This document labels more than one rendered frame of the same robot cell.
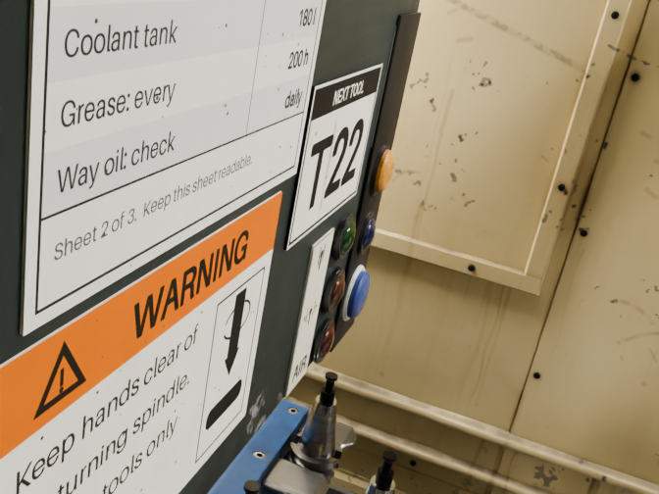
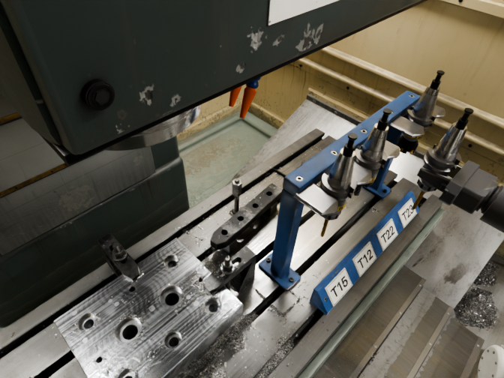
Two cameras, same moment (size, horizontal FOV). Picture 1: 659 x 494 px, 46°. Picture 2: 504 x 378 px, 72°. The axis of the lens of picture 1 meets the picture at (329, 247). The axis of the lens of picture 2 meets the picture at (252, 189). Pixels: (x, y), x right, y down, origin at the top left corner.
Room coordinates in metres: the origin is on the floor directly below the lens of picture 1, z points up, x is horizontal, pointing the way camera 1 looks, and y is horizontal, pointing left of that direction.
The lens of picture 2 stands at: (-0.02, -0.02, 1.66)
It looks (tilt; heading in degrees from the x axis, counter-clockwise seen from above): 46 degrees down; 27
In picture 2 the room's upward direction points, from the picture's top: 3 degrees clockwise
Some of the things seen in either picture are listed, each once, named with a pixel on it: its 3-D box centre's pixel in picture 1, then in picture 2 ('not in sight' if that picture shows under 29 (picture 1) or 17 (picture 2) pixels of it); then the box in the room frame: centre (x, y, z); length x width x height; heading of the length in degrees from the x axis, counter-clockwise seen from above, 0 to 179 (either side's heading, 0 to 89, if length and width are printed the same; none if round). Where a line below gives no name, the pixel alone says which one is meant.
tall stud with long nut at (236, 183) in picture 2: not in sight; (236, 196); (0.53, 0.32, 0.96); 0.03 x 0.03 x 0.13
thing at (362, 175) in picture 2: not in sight; (353, 172); (0.51, 0.04, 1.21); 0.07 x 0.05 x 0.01; 75
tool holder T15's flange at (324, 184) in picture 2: not in sight; (337, 185); (0.46, 0.06, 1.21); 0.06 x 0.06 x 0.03
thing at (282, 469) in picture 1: (298, 481); (408, 127); (0.72, -0.02, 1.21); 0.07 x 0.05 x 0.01; 75
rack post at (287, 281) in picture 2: not in sight; (286, 236); (0.42, 0.12, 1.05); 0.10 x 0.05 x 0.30; 75
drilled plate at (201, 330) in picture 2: not in sight; (152, 317); (0.15, 0.29, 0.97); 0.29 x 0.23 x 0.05; 165
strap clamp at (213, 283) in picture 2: not in sight; (229, 274); (0.31, 0.20, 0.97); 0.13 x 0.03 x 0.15; 165
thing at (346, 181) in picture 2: not in sight; (343, 166); (0.46, 0.06, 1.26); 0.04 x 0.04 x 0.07
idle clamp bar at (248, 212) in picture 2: not in sight; (247, 219); (0.50, 0.26, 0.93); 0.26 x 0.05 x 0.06; 170
